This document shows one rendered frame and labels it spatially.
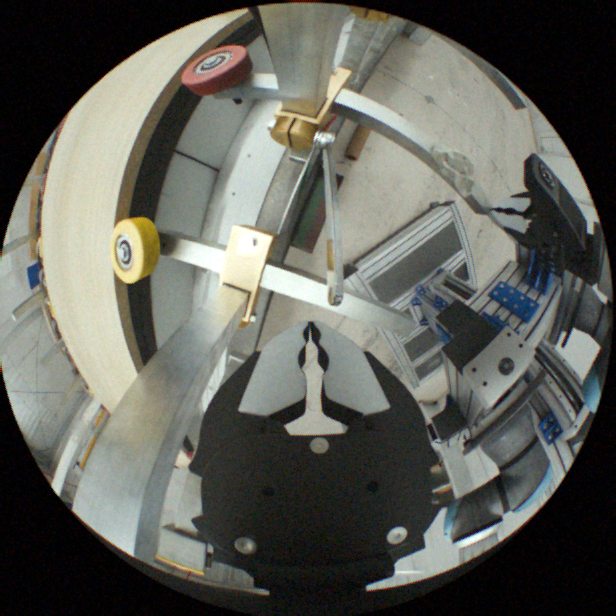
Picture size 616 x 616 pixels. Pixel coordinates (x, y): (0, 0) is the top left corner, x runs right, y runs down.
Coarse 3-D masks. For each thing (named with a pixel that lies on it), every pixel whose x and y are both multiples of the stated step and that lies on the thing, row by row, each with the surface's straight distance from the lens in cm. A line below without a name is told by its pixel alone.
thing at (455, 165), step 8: (432, 152) 27; (440, 152) 26; (448, 152) 28; (456, 152) 28; (440, 160) 27; (448, 160) 28; (456, 160) 28; (464, 160) 30; (448, 168) 27; (456, 168) 29; (464, 168) 29; (472, 168) 31; (448, 176) 27; (456, 176) 28; (464, 176) 28; (456, 184) 28; (464, 184) 29; (472, 184) 29; (464, 192) 29
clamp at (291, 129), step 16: (336, 80) 27; (336, 96) 25; (288, 112) 22; (320, 112) 22; (272, 128) 23; (288, 128) 21; (304, 128) 21; (320, 128) 24; (288, 144) 24; (304, 144) 22
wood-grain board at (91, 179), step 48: (144, 48) 62; (192, 48) 38; (96, 96) 66; (144, 96) 35; (96, 144) 42; (144, 144) 30; (48, 192) 84; (96, 192) 35; (48, 240) 78; (96, 240) 34; (48, 288) 98; (96, 288) 38; (96, 336) 51; (96, 384) 102
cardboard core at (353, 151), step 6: (360, 126) 121; (360, 132) 118; (366, 132) 120; (354, 138) 116; (360, 138) 115; (366, 138) 119; (354, 144) 113; (360, 144) 114; (348, 150) 111; (354, 150) 110; (360, 150) 113; (348, 156) 115; (354, 156) 109
